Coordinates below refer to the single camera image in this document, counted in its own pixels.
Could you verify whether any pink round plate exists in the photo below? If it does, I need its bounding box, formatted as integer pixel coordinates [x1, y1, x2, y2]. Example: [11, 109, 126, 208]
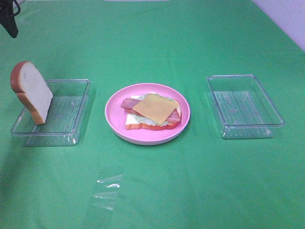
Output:
[105, 83, 191, 146]

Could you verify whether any bacon strip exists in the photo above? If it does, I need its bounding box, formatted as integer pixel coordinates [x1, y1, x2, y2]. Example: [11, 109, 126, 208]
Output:
[121, 98, 182, 123]
[125, 109, 181, 125]

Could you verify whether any clear left food container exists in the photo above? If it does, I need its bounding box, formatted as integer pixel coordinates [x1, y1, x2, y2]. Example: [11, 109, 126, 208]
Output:
[11, 79, 93, 146]

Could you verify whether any yellow cheese slice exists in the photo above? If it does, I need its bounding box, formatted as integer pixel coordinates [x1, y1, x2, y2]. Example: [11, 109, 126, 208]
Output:
[129, 93, 182, 126]

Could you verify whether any clear food container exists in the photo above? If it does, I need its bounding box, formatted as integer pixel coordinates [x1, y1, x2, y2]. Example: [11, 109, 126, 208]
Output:
[11, 79, 93, 146]
[206, 74, 285, 139]

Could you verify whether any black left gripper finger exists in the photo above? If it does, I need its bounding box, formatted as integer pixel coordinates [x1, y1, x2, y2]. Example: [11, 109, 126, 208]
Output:
[0, 15, 19, 38]

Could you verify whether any clear right food container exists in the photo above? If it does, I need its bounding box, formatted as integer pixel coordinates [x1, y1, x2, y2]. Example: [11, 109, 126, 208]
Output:
[206, 74, 285, 139]

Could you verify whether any green lettuce leaf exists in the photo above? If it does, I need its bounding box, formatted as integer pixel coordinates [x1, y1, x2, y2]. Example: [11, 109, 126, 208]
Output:
[121, 93, 182, 130]

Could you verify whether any bread slice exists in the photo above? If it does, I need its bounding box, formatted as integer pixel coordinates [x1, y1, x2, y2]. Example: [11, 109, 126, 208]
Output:
[10, 61, 53, 125]
[121, 94, 182, 131]

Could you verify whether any green table cloth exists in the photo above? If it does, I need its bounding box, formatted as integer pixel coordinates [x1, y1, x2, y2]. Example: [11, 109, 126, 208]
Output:
[0, 0, 305, 229]

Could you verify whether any clear plastic film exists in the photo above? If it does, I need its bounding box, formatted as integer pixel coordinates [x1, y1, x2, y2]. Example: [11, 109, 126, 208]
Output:
[90, 165, 124, 211]

